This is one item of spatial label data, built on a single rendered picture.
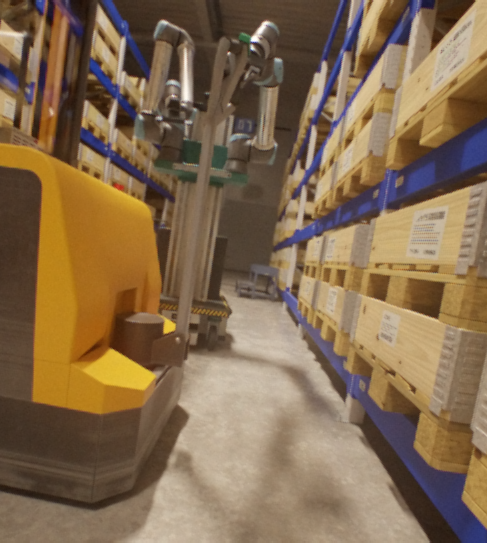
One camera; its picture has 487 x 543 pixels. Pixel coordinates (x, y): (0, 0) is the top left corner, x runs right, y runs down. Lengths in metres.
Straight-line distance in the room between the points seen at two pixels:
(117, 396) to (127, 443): 0.14
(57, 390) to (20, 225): 0.41
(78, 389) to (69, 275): 0.28
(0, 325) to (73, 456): 0.38
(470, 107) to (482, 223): 0.52
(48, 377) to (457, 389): 0.98
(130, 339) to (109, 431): 0.34
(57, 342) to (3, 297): 0.17
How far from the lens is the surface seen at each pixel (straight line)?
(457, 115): 1.36
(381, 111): 2.08
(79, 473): 1.08
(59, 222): 0.95
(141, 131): 2.61
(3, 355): 1.06
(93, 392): 0.97
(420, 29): 2.09
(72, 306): 0.94
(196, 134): 2.91
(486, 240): 0.97
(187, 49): 2.76
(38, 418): 1.06
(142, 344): 1.24
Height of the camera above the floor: 0.70
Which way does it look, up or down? 4 degrees down
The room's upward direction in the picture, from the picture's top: 9 degrees clockwise
